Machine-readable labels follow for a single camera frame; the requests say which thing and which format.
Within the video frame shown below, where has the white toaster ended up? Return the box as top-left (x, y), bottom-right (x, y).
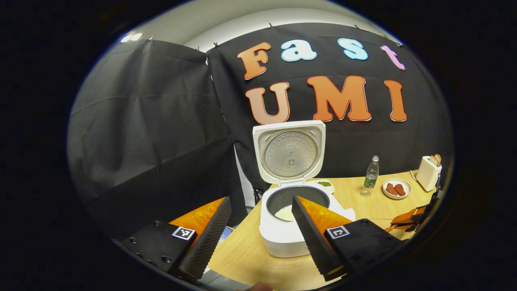
top-left (410, 154), bottom-right (443, 192)

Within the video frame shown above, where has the row of black cloth clips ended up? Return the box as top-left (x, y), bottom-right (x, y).
top-left (147, 22), bottom-right (404, 52)

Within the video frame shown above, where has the white rice cooker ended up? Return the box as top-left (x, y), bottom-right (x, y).
top-left (252, 120), bottom-right (357, 258)

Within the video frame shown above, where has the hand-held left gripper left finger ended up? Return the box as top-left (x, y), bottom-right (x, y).
top-left (115, 197), bottom-right (233, 283)

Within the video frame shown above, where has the white rice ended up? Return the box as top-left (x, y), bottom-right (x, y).
top-left (276, 205), bottom-right (298, 222)

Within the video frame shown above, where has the clear water bottle green label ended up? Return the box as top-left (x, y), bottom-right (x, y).
top-left (361, 156), bottom-right (380, 197)

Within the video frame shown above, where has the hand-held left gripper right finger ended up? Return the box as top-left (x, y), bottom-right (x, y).
top-left (292, 196), bottom-right (398, 282)

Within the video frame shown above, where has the white oval plate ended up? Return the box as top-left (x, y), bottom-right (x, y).
top-left (382, 178), bottom-right (412, 200)

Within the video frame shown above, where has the white divided sauce dish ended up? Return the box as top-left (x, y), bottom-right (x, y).
top-left (311, 179), bottom-right (336, 194)

